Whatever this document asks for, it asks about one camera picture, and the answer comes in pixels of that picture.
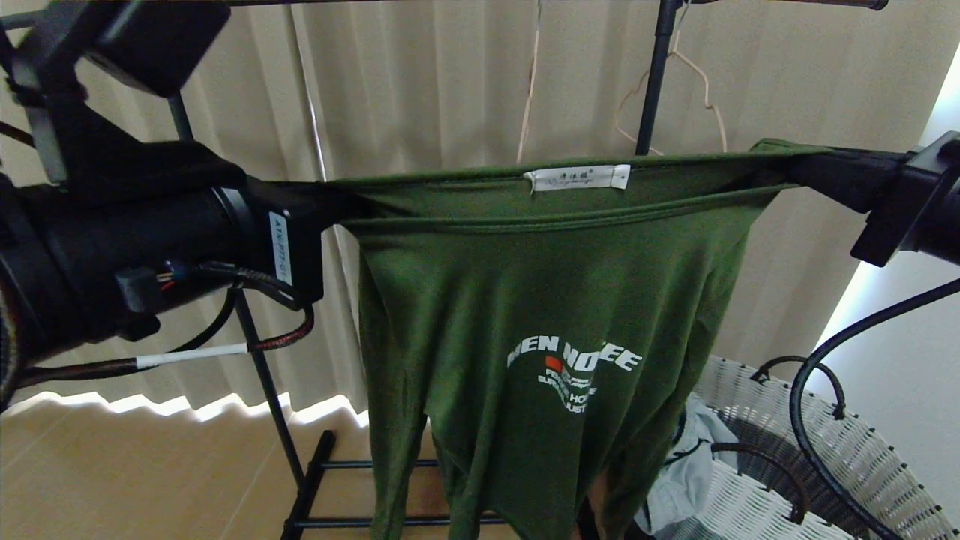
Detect white laundry basket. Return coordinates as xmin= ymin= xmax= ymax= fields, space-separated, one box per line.
xmin=637 ymin=354 xmax=953 ymax=540

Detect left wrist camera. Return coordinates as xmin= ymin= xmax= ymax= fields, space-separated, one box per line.
xmin=7 ymin=0 xmax=231 ymax=185

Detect pink clothes hanger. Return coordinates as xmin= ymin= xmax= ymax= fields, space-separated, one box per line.
xmin=516 ymin=0 xmax=542 ymax=164
xmin=613 ymin=30 xmax=728 ymax=156

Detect pale grey shorts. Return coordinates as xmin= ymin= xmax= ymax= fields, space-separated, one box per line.
xmin=634 ymin=394 xmax=740 ymax=537

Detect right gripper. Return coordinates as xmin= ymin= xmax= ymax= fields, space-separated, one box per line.
xmin=851 ymin=131 xmax=960 ymax=267

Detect beige curtain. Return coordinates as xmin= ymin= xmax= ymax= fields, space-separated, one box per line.
xmin=0 ymin=0 xmax=960 ymax=428

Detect black clothes rack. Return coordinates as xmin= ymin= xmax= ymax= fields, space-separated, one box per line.
xmin=0 ymin=0 xmax=890 ymax=540

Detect black cable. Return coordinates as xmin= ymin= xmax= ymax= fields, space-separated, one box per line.
xmin=790 ymin=277 xmax=960 ymax=540
xmin=0 ymin=259 xmax=317 ymax=391

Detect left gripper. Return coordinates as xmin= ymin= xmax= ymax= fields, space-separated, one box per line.
xmin=30 ymin=178 xmax=325 ymax=361

